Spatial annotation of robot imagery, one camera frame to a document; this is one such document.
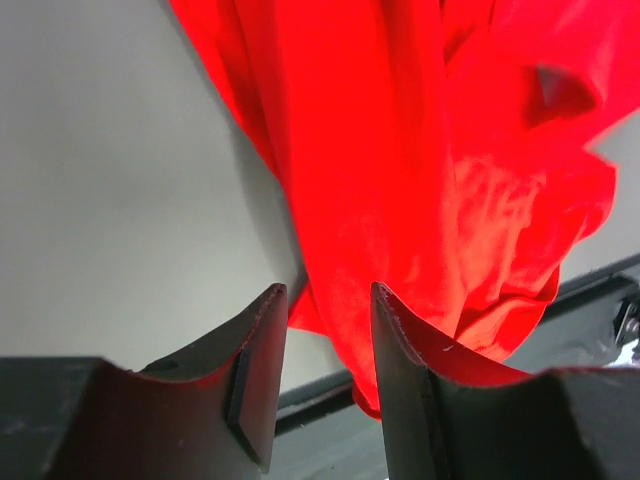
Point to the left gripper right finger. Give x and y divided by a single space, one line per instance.
448 412

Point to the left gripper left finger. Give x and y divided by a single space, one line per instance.
206 411

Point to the red t shirt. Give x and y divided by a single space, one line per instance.
438 147

